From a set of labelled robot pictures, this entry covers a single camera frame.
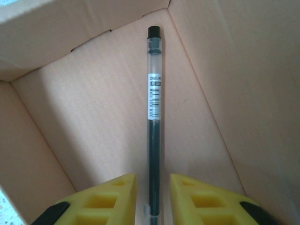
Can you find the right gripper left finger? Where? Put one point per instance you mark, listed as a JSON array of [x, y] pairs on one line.
[[100, 206]]

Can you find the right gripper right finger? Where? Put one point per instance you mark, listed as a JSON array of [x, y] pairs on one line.
[[211, 208]]

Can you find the orange paper box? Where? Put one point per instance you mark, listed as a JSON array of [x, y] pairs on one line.
[[93, 105]]

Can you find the clear black ink pen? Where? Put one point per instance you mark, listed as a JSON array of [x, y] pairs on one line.
[[154, 93]]

